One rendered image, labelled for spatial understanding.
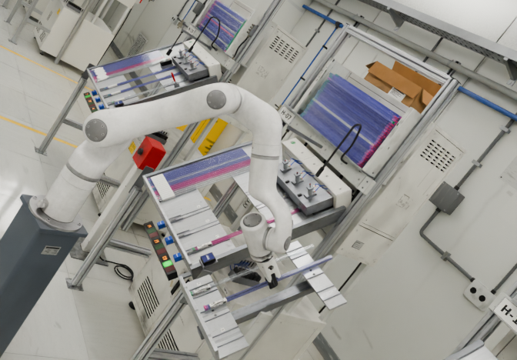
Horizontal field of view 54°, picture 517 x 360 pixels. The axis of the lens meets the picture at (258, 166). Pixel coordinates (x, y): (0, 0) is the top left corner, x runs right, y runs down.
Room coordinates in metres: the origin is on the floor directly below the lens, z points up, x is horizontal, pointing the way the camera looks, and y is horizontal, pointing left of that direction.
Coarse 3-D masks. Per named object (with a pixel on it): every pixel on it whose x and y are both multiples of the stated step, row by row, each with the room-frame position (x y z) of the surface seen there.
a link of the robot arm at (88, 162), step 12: (84, 144) 1.60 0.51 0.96; (120, 144) 1.61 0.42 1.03; (72, 156) 1.55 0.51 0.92; (84, 156) 1.54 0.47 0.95; (96, 156) 1.57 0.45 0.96; (108, 156) 1.61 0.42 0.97; (72, 168) 1.53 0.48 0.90; (84, 168) 1.54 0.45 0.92; (96, 168) 1.56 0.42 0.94; (96, 180) 1.58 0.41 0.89
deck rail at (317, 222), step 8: (336, 208) 2.14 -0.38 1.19; (344, 208) 2.15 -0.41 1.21; (320, 216) 2.10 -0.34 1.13; (328, 216) 2.11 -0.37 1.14; (336, 216) 2.14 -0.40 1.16; (296, 224) 2.05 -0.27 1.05; (304, 224) 2.06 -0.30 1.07; (312, 224) 2.08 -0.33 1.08; (320, 224) 2.11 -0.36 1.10; (328, 224) 2.13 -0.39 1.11; (296, 232) 2.05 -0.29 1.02; (304, 232) 2.08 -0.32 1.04; (240, 248) 1.92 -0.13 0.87; (216, 256) 1.88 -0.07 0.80; (224, 256) 1.88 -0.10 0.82; (232, 256) 1.91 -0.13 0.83; (240, 256) 1.93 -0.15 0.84; (248, 256) 1.96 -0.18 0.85; (200, 264) 1.84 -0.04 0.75; (224, 264) 1.90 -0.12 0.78; (232, 264) 1.93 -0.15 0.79; (192, 272) 1.83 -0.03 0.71; (200, 272) 1.85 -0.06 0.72
